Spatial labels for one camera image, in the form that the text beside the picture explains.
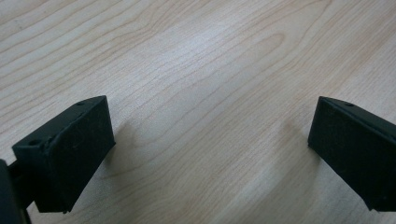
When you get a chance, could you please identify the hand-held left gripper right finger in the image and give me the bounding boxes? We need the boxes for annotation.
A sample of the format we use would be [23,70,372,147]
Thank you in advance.
[307,95,396,213]

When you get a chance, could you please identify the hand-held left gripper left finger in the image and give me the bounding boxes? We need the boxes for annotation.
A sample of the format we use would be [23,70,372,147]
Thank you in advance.
[11,95,117,215]

